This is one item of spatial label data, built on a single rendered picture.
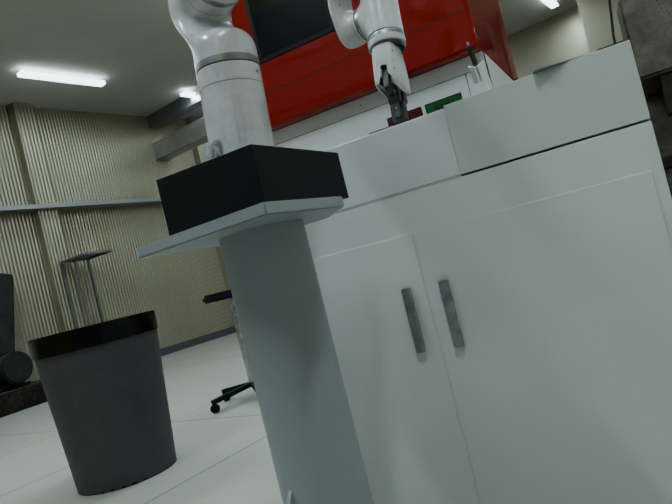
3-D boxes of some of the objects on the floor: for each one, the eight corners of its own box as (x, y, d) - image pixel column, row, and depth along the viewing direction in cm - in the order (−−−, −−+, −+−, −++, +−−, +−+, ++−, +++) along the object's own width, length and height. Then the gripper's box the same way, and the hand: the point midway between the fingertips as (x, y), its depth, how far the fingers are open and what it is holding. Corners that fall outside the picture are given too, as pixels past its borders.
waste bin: (134, 454, 320) (103, 322, 322) (213, 447, 292) (178, 303, 294) (37, 503, 271) (1, 347, 273) (120, 500, 243) (79, 327, 245)
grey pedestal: (357, 901, 68) (186, 196, 70) (127, 785, 93) (7, 270, 96) (508, 621, 110) (397, 184, 112) (320, 593, 135) (233, 238, 137)
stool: (255, 387, 439) (231, 290, 441) (315, 381, 404) (289, 275, 406) (189, 416, 390) (163, 306, 392) (251, 411, 355) (222, 291, 357)
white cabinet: (393, 468, 203) (334, 232, 205) (723, 443, 160) (644, 146, 162) (300, 575, 146) (220, 247, 148) (774, 581, 103) (651, 119, 105)
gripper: (388, 25, 127) (403, 105, 123) (415, 54, 140) (429, 127, 136) (357, 38, 130) (370, 117, 126) (385, 65, 143) (398, 137, 139)
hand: (399, 113), depth 131 cm, fingers closed
